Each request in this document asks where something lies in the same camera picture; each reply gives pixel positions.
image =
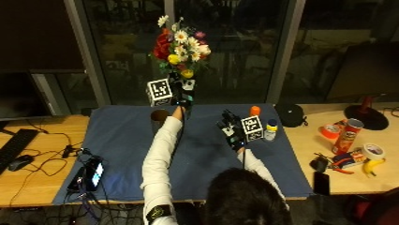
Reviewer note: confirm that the person's right hand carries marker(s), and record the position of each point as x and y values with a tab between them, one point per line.
232	132

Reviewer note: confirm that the person's left hand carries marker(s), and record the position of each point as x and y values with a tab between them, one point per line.
181	93

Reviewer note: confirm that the colourful flower bouquet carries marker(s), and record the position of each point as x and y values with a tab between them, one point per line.
181	47

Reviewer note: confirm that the white left marker cube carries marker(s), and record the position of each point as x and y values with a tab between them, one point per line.
159	91

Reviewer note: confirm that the white marker cube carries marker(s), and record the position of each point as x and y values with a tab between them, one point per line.
252	128
159	91

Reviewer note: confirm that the white right marker cube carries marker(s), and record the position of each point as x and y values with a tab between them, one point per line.
252	128

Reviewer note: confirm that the orange-capped bottle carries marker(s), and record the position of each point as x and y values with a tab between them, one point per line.
254	111

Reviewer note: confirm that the small clear blue-capped bottle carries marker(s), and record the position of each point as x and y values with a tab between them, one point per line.
270	129

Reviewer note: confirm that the black cap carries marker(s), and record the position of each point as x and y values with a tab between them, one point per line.
290	115

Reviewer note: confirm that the orange tape roll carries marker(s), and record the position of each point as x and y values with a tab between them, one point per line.
330	131

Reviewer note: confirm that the blue table cloth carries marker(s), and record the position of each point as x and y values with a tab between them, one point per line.
124	150

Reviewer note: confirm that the small black pouch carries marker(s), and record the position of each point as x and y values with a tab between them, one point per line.
320	163

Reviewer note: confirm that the red chips can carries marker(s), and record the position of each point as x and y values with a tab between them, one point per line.
348	137

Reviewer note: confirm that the black smartphone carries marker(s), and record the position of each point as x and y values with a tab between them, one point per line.
321	183

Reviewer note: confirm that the red and blue box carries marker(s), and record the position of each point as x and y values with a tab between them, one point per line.
348	159

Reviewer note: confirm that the the person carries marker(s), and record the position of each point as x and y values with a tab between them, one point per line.
156	200

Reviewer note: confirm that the black armband with yellow print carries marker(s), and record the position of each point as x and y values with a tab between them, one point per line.
159	212

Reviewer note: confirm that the phone with lit screen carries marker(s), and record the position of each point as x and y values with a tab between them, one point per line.
95	173

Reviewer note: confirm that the dark monitor with red stand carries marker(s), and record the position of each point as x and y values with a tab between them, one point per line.
366	75

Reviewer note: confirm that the white tape roll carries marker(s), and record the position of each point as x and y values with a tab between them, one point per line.
373	151

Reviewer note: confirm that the yellow banana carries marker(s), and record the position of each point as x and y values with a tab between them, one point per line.
371	166

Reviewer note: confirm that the black keyboard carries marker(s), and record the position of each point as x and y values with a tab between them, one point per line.
15	148

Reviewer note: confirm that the red chair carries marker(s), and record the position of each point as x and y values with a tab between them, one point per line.
374	209

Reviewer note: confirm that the black computer mouse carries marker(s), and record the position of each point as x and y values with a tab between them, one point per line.
20	162

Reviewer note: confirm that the dark monitor with black frame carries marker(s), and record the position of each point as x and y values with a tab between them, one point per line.
20	93

